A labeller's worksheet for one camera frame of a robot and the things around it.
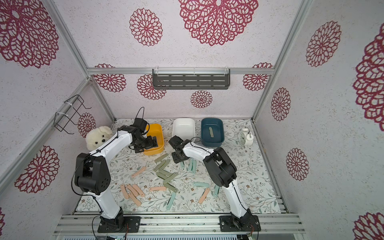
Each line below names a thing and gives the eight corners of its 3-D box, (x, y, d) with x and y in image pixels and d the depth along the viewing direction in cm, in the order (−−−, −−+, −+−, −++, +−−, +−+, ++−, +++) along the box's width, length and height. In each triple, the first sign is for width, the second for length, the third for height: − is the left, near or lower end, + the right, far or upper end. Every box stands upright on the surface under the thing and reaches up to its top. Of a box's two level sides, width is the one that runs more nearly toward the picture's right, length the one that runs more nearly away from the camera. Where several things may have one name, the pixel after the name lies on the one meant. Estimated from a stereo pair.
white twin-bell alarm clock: (243, 149, 105) (248, 139, 95) (236, 138, 111) (240, 127, 101) (248, 148, 106) (254, 137, 96) (241, 137, 112) (246, 126, 102)
